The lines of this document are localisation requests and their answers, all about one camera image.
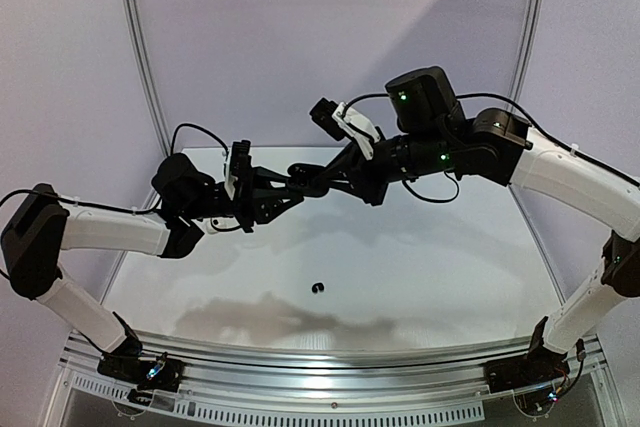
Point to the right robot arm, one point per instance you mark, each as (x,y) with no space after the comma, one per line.
(507,149)

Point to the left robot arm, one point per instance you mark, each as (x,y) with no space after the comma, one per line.
(46,224)

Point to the black hook earbud centre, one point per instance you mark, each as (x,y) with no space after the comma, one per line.
(317,288)

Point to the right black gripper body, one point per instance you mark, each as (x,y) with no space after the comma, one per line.
(370,179)

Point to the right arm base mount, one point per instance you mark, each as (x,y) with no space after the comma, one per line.
(512,373)

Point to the right aluminium frame post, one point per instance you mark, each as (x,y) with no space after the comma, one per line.
(525,37)

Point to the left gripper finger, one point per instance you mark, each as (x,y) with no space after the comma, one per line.
(274,204)
(269,177)

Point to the aluminium frame post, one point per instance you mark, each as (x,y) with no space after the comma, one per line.
(525,37)
(146,76)

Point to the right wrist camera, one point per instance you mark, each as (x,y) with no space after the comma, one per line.
(340,122)

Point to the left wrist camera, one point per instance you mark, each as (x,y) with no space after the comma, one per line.
(236,166)

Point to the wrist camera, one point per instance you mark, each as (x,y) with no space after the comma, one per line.
(340,122)
(236,166)

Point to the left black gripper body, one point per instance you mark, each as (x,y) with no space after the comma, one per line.
(242,209)

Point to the black oval charging case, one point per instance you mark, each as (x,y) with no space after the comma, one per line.
(307,179)

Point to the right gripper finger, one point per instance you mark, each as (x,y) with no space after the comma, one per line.
(335,189)
(343,165)

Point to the aluminium front rail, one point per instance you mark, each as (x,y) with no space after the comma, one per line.
(309,373)

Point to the white earbud charging case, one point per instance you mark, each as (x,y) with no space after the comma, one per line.
(218,225)

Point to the left aluminium frame post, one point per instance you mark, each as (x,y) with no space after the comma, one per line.
(146,76)

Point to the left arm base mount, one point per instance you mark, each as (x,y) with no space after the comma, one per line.
(161,372)

